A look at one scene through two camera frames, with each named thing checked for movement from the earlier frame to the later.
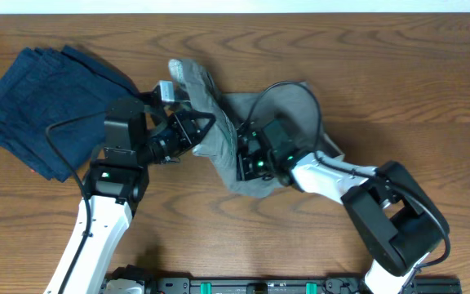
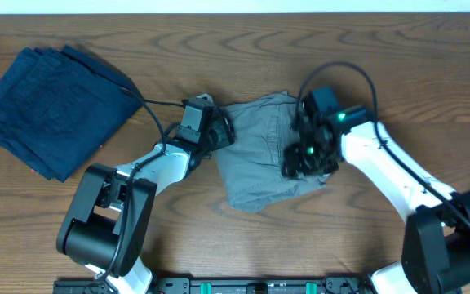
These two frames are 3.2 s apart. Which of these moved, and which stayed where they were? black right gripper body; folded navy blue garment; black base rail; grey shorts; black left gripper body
Moved: black left gripper body; grey shorts; black right gripper body
Stayed: black base rail; folded navy blue garment
